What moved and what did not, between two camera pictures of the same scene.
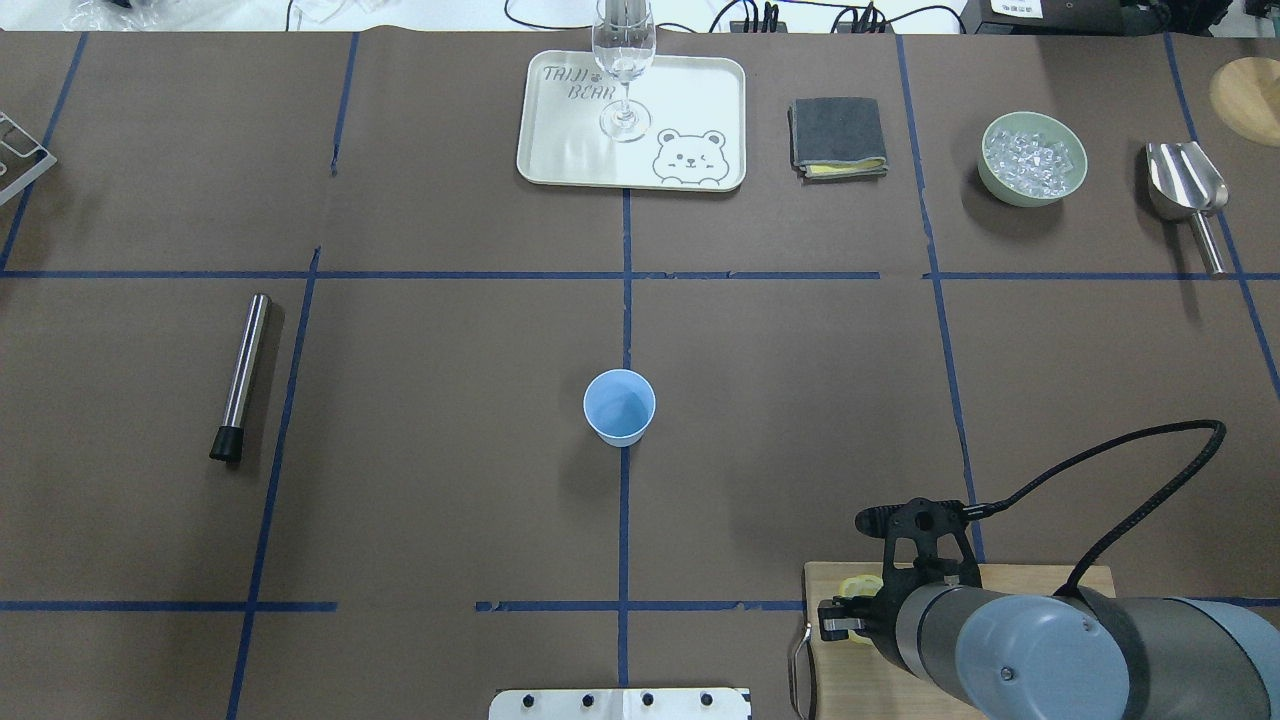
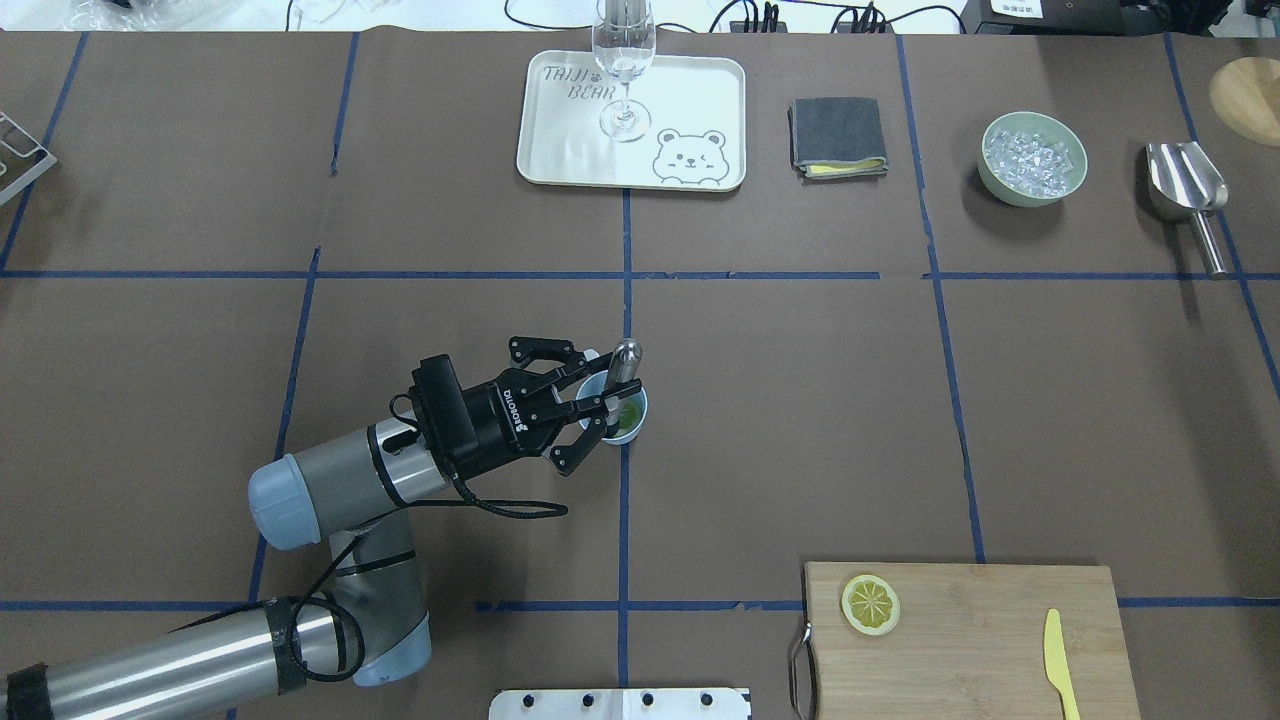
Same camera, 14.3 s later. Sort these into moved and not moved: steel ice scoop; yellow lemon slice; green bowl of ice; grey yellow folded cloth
Moved: yellow lemon slice
Not moved: green bowl of ice; steel ice scoop; grey yellow folded cloth
